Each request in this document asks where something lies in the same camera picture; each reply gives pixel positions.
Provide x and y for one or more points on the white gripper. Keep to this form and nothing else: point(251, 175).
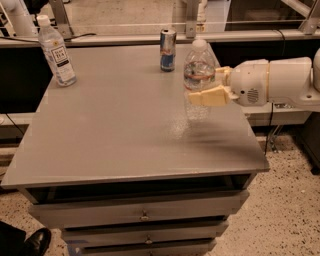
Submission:
point(249, 82)

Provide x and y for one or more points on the clear water bottle red label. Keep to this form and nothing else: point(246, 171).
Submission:
point(199, 74)

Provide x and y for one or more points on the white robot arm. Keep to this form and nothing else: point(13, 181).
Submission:
point(294, 81)

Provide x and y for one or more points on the blue labelled plastic bottle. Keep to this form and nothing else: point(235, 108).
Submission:
point(54, 49)

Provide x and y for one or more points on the blue silver energy drink can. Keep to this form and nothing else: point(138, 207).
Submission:
point(167, 49)

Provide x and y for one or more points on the top grey drawer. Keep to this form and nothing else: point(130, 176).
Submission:
point(137, 210)

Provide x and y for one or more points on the grey drawer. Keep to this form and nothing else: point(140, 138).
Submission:
point(145, 234)
point(137, 210)
point(173, 248)

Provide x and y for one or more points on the grey drawer cabinet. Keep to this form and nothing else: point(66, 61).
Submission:
point(121, 131)

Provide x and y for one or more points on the middle grey drawer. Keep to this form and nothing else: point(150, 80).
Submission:
point(145, 234)

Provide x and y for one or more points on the bottom grey drawer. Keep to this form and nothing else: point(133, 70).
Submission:
point(173, 248)

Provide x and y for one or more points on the white pipe at back left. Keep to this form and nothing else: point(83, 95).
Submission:
point(19, 17)

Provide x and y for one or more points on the black shoe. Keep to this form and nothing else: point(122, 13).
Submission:
point(38, 243)

